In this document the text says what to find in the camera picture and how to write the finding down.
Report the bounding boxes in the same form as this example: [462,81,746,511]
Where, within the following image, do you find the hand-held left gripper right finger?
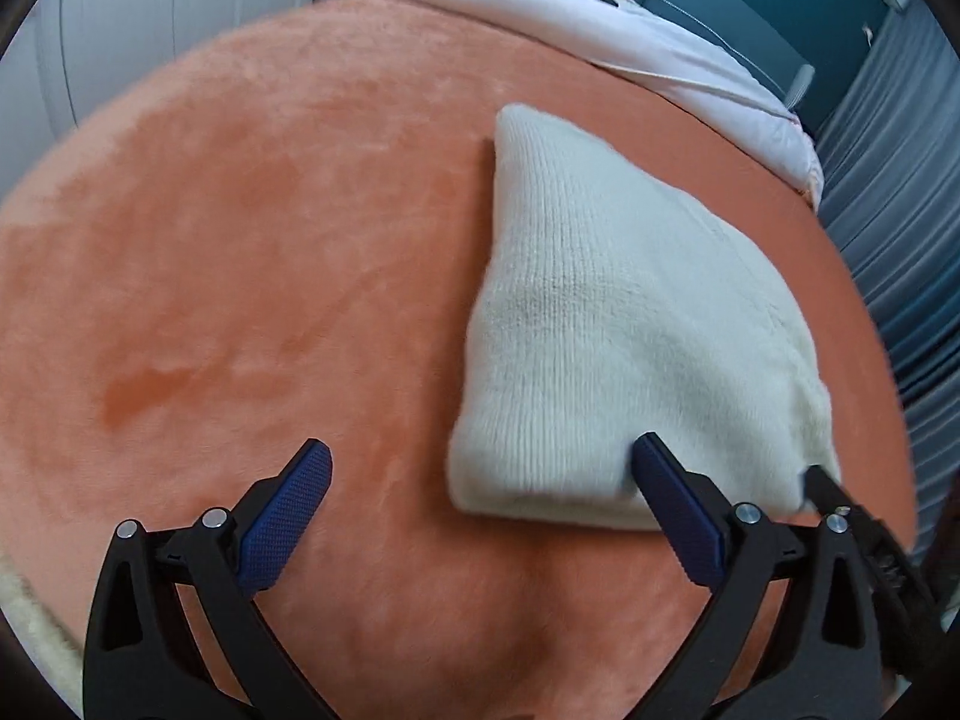
[630,433,890,720]

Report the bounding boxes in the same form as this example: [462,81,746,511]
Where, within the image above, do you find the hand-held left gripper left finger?
[84,437,333,720]

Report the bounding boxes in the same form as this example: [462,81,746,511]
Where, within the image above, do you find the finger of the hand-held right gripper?
[802,465,920,601]

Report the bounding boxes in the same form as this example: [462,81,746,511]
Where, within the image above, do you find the cream knit cardigan red buttons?
[448,103,842,533]

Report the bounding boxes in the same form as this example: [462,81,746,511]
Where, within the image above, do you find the orange plush blanket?
[0,0,920,720]

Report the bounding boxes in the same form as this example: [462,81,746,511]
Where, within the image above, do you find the cream fluffy cloth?
[0,562,87,706]

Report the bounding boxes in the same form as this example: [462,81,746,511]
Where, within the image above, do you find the grey-blue curtain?
[814,0,960,481]

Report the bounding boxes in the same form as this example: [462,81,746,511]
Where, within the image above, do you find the white duvet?
[341,0,824,211]

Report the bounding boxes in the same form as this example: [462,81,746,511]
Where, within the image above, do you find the white panelled wardrobe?
[0,0,361,196]

